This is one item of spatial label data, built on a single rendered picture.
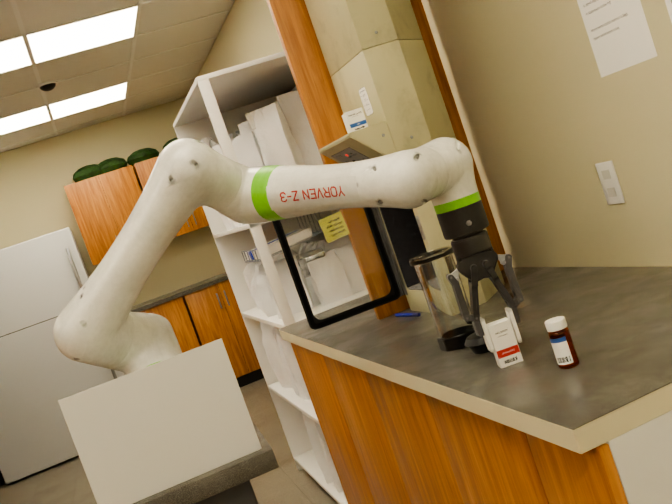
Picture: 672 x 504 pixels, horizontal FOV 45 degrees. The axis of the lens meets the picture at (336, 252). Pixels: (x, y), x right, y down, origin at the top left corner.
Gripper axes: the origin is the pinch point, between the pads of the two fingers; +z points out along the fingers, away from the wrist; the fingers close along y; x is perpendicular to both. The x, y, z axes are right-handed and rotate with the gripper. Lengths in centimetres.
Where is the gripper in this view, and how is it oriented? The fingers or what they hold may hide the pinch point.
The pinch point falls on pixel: (500, 331)
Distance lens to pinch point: 165.2
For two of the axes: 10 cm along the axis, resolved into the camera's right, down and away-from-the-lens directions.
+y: -9.4, 3.3, -0.4
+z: 3.3, 9.4, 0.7
